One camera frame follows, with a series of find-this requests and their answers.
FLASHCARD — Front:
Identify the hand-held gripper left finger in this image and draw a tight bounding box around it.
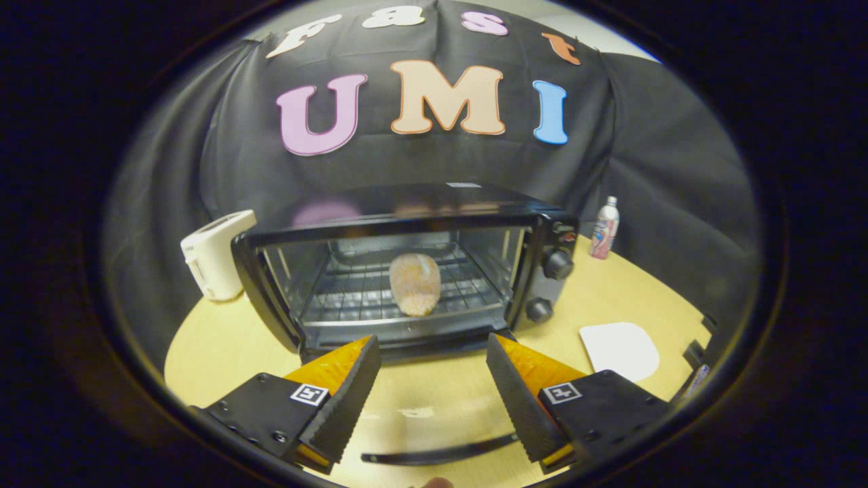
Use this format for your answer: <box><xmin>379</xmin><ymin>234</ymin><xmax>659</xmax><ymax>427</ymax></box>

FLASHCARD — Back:
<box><xmin>190</xmin><ymin>335</ymin><xmax>382</xmax><ymax>475</ymax></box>

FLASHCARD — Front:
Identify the pink labelled plastic bottle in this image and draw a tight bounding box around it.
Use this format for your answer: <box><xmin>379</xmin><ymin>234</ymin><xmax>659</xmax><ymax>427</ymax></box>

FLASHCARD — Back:
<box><xmin>589</xmin><ymin>196</ymin><xmax>620</xmax><ymax>260</ymax></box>

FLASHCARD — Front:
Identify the colourful printed packet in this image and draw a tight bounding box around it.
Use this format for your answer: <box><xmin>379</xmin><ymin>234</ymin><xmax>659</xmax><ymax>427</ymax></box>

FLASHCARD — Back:
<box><xmin>682</xmin><ymin>364</ymin><xmax>711</xmax><ymax>401</ymax></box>

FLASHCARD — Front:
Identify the white bread toaster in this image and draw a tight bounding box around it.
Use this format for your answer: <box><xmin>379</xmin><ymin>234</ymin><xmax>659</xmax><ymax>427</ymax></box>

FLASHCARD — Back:
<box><xmin>180</xmin><ymin>209</ymin><xmax>258</xmax><ymax>302</ymax></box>

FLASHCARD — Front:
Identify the white rectangular plate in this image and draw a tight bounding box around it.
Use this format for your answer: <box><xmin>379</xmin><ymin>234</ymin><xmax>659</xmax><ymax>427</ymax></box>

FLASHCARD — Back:
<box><xmin>579</xmin><ymin>322</ymin><xmax>660</xmax><ymax>384</ymax></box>

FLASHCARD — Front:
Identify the toasted bread slice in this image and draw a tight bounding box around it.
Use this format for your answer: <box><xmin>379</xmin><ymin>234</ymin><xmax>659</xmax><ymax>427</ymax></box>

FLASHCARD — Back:
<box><xmin>389</xmin><ymin>253</ymin><xmax>442</xmax><ymax>317</ymax></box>

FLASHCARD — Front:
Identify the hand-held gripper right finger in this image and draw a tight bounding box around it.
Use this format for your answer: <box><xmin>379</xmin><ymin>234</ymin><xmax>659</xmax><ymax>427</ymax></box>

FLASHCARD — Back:
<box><xmin>486</xmin><ymin>333</ymin><xmax>672</xmax><ymax>475</ymax></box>

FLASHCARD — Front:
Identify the black backdrop cloth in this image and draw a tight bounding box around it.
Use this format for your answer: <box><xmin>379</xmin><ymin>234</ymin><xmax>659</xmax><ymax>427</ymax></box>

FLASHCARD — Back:
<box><xmin>102</xmin><ymin>0</ymin><xmax>760</xmax><ymax>380</ymax></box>

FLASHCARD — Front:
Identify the black toaster oven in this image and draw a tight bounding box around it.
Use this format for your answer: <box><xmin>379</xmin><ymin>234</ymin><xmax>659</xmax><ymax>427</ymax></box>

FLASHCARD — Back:
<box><xmin>231</xmin><ymin>182</ymin><xmax>580</xmax><ymax>468</ymax></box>

